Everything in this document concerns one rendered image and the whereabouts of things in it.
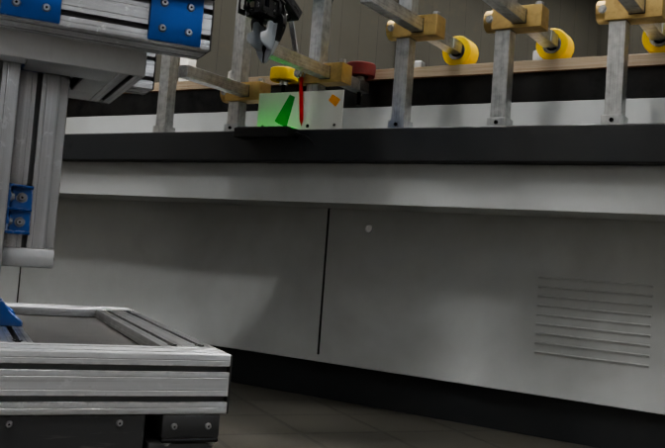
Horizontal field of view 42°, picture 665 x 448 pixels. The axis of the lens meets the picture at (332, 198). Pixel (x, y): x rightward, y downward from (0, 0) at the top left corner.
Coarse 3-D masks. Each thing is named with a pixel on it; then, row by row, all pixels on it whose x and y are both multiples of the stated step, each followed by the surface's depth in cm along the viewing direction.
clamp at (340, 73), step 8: (328, 64) 215; (336, 64) 213; (344, 64) 214; (336, 72) 213; (344, 72) 214; (304, 80) 218; (312, 80) 217; (320, 80) 216; (328, 80) 214; (336, 80) 213; (344, 80) 214
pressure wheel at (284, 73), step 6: (276, 66) 240; (282, 66) 240; (270, 72) 242; (276, 72) 240; (282, 72) 239; (288, 72) 240; (270, 78) 242; (276, 78) 240; (282, 78) 240; (288, 78) 240; (294, 78) 241; (282, 84) 242; (282, 90) 242
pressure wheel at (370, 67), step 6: (354, 66) 226; (360, 66) 226; (366, 66) 226; (372, 66) 227; (354, 72) 226; (360, 72) 226; (366, 72) 226; (372, 72) 227; (360, 78) 229; (366, 78) 232; (372, 78) 231; (360, 96) 229
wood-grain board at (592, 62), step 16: (464, 64) 218; (480, 64) 216; (528, 64) 209; (544, 64) 207; (560, 64) 205; (576, 64) 203; (592, 64) 201; (640, 64) 195; (656, 64) 193; (256, 80) 253; (368, 80) 234
